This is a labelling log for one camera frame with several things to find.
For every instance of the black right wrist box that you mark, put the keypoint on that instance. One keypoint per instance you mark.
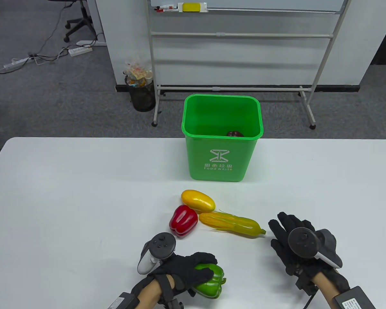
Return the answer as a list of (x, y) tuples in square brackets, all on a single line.
[(353, 301)]

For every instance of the small white power strip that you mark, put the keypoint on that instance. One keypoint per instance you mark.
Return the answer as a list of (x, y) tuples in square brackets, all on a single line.
[(14, 63)]

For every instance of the person's right forearm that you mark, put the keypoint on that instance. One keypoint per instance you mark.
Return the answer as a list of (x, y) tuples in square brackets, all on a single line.
[(325, 286)]

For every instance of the black left wrist box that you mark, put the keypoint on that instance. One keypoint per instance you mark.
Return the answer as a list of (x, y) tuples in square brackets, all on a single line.
[(122, 302)]

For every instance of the yellow mango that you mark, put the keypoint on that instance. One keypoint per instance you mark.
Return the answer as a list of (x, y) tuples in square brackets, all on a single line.
[(197, 200)]

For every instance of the person's left hand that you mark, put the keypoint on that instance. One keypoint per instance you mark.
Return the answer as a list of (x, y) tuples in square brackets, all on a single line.
[(186, 267)]

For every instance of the red capped whiteboard marker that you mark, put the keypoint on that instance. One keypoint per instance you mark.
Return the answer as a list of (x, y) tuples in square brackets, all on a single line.
[(156, 10)]

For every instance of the black office chair base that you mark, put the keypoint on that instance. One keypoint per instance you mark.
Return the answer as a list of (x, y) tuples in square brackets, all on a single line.
[(80, 24)]

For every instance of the rubbish in clear bag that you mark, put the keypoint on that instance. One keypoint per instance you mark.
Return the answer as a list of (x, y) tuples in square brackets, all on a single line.
[(136, 72)]

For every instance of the white desk foot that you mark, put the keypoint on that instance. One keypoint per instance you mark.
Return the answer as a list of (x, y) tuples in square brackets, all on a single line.
[(87, 42)]

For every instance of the white whiteboard marker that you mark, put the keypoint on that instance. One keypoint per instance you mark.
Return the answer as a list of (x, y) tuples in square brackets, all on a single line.
[(167, 6)]

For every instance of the yellow whiteboard eraser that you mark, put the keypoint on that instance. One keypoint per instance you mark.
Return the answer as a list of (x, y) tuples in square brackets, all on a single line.
[(191, 7)]

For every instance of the person's left forearm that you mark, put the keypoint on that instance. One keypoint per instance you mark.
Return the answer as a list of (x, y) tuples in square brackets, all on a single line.
[(148, 294)]

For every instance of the long white power strip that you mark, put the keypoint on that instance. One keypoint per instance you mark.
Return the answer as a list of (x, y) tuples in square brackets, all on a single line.
[(80, 51)]

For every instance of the whiteboard stand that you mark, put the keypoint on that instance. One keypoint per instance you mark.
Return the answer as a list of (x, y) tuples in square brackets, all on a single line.
[(244, 34)]

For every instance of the black wrist box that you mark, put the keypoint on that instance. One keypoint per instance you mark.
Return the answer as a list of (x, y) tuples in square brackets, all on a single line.
[(353, 301), (122, 302)]

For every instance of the person's right hand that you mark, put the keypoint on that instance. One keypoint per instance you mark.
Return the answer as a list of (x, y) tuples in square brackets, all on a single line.
[(283, 238)]

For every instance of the black mesh trash can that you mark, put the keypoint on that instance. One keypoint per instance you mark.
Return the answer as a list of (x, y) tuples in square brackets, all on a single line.
[(143, 98)]

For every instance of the purple eggplant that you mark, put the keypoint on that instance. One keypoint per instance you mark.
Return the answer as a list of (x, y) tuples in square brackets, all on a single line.
[(234, 134)]

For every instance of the green food waste bin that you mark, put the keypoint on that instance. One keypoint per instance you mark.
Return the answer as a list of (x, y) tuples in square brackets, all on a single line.
[(199, 161)]

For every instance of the red bell pepper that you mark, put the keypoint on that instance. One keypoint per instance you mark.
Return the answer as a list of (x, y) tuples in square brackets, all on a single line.
[(183, 220)]

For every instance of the yellow corn cob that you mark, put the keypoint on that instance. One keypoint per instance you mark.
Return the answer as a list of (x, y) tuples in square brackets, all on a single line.
[(238, 225)]

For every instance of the grey hand controller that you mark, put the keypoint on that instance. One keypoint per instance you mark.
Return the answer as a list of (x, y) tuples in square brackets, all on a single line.
[(302, 241), (160, 244)]

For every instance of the green bell pepper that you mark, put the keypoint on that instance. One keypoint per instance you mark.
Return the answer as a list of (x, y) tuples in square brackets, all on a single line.
[(212, 283)]

